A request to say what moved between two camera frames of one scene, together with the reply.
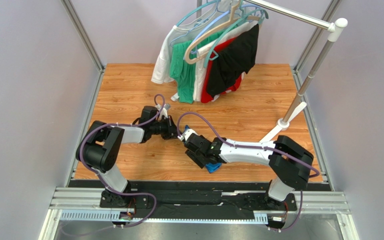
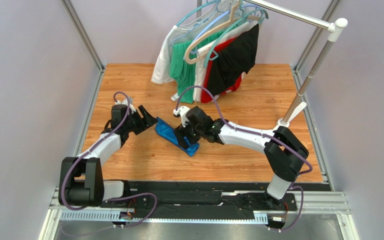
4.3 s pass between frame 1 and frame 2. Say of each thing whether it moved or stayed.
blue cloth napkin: moved
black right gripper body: moved
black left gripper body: moved
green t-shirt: stayed
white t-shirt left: stayed
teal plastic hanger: stayed
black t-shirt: stayed
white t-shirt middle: stayed
